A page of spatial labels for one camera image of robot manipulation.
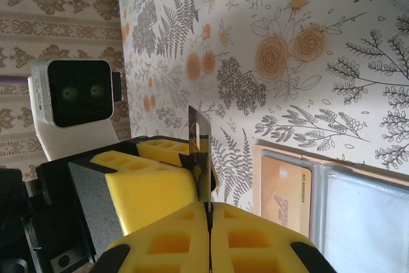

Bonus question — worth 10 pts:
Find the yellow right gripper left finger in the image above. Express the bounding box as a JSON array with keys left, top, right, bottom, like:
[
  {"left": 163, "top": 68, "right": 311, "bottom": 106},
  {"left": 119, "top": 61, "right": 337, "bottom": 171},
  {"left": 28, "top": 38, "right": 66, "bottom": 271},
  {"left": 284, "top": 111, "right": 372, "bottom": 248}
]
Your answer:
[{"left": 94, "top": 203, "right": 212, "bottom": 273}]

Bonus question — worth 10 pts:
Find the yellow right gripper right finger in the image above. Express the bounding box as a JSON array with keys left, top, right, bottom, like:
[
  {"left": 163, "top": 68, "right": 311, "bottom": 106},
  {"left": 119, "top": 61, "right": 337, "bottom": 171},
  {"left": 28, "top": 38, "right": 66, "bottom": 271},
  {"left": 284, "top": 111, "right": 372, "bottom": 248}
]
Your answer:
[{"left": 210, "top": 202, "right": 333, "bottom": 273}]

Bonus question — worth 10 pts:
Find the beige leather card holder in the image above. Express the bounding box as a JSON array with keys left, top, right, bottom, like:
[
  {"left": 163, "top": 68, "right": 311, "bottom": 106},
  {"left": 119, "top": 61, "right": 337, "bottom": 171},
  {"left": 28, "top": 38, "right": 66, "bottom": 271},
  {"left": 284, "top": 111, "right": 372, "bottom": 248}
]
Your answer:
[{"left": 252, "top": 144, "right": 409, "bottom": 273}]

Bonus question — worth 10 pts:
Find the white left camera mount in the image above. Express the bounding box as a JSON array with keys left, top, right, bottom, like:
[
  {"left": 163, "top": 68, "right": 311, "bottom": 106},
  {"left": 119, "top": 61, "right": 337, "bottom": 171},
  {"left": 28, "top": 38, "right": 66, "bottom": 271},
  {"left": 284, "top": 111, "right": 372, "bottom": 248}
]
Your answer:
[{"left": 34, "top": 116, "right": 120, "bottom": 162}]

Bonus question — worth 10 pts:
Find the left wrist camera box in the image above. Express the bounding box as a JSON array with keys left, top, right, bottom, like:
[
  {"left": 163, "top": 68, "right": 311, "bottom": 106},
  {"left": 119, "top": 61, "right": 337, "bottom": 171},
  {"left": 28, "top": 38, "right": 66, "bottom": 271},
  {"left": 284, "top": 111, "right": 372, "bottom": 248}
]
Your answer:
[{"left": 28, "top": 58, "right": 124, "bottom": 130}]

